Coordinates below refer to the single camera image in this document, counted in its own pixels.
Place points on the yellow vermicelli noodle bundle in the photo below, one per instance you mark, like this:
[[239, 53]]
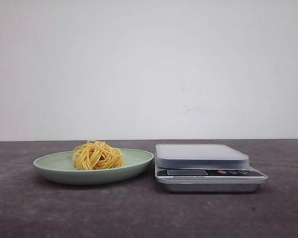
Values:
[[97, 155]]

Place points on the silver digital kitchen scale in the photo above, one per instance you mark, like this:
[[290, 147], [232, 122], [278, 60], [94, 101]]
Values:
[[205, 168]]

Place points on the light green plate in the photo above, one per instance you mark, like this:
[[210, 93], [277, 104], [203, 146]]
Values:
[[58, 167]]

